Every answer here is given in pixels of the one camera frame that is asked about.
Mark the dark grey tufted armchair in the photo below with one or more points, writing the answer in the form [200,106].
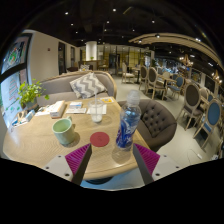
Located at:
[158,125]

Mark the clear plastic cup with straw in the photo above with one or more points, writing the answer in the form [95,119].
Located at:
[96,111]

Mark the white tissue box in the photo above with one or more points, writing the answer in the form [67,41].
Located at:
[57,109]

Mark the green potted plant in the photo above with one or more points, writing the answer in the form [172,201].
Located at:
[30,93]

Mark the group of ceiling spotlights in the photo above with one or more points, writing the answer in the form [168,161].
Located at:
[113,10]

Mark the flat round red coaster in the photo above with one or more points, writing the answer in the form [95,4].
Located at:
[99,139]

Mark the clear blue-labelled water bottle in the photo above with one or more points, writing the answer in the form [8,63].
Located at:
[128,123]

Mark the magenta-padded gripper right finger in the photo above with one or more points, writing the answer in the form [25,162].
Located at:
[146,160]

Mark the white printed paper leaflets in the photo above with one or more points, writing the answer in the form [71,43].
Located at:
[43,110]

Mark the blue white small card box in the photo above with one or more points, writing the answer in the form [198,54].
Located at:
[76,104]

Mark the white paper napkin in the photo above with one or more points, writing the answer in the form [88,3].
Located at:
[104,109]

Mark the window with festive decals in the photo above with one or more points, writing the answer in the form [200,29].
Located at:
[11,83]

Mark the yellow card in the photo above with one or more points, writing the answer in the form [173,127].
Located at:
[107,99]

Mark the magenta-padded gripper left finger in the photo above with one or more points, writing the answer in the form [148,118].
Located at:
[78,160]

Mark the white paper slip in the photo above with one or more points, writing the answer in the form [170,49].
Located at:
[76,110]

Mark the small blue white carton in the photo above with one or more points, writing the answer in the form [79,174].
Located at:
[29,115]

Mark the grey curved sofa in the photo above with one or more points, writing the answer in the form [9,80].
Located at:
[56,86]

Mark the grey white chevron cushion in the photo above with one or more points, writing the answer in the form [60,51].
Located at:
[87,85]

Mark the pale green ceramic mug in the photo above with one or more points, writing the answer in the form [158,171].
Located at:
[63,131]

